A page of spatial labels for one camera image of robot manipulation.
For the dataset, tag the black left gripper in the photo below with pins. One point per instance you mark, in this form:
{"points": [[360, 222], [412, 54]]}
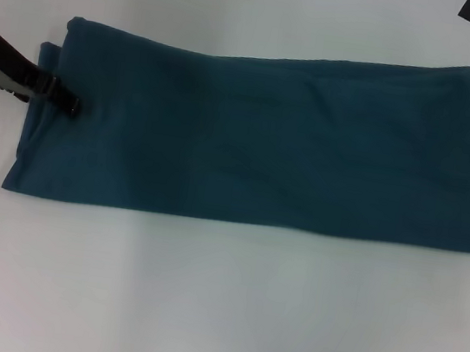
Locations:
{"points": [[11, 66]]}

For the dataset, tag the teal printed t-shirt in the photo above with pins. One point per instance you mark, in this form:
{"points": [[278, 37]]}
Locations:
{"points": [[265, 145]]}

